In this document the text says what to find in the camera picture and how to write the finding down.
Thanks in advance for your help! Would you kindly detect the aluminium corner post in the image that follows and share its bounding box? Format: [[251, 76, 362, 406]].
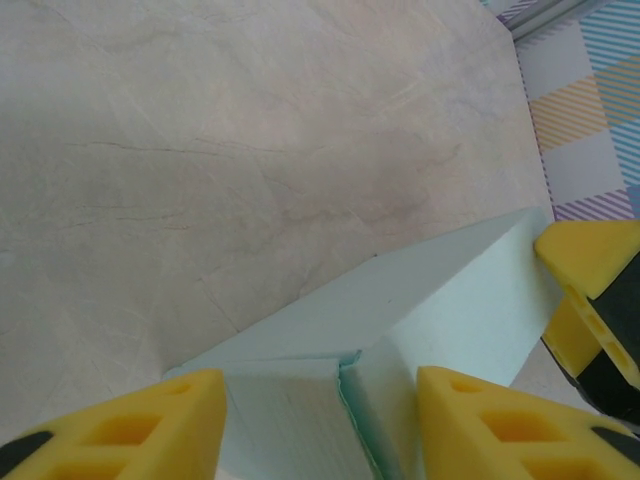
[[497, 0, 601, 44]]

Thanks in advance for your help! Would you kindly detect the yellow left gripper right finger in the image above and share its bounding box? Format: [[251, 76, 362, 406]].
[[417, 365, 640, 480]]

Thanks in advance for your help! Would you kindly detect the light teal paper box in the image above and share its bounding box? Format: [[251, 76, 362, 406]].
[[162, 205, 569, 480]]

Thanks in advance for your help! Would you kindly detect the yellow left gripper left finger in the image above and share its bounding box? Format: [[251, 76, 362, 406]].
[[0, 368, 227, 480]]

